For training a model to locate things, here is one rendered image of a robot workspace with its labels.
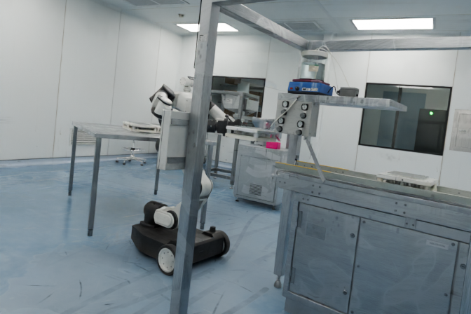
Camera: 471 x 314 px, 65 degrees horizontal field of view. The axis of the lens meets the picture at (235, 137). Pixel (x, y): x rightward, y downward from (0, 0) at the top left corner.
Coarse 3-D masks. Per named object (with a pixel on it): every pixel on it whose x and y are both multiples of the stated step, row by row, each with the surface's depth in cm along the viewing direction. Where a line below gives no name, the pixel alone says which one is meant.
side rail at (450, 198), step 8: (280, 168) 216; (288, 168) 213; (296, 168) 210; (304, 168) 207; (328, 176) 199; (336, 176) 196; (344, 176) 194; (352, 176) 192; (368, 184) 186; (376, 184) 184; (384, 184) 182; (392, 184) 180; (408, 192) 175; (416, 192) 173; (424, 192) 171; (432, 192) 169; (448, 200) 166; (456, 200) 164; (464, 200) 162
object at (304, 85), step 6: (294, 84) 214; (300, 84) 212; (306, 84) 210; (312, 84) 208; (318, 84) 206; (324, 84) 209; (288, 90) 216; (294, 90) 213; (300, 90) 211; (306, 90) 209; (312, 90) 207; (318, 90) 205; (324, 90) 210; (330, 90) 217
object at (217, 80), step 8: (216, 80) 834; (224, 80) 824; (232, 80) 815; (216, 88) 834; (224, 88) 824; (232, 88) 815; (240, 88) 805; (248, 88) 796; (256, 88) 788; (216, 96) 834; (216, 104) 834; (224, 112) 823; (232, 112) 814
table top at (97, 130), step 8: (80, 128) 366; (88, 128) 340; (96, 128) 351; (104, 128) 364; (112, 128) 377; (120, 128) 390; (96, 136) 297; (104, 136) 300; (112, 136) 303; (120, 136) 306; (128, 136) 310; (136, 136) 313; (144, 136) 323; (152, 136) 333; (208, 144) 348; (216, 144) 352
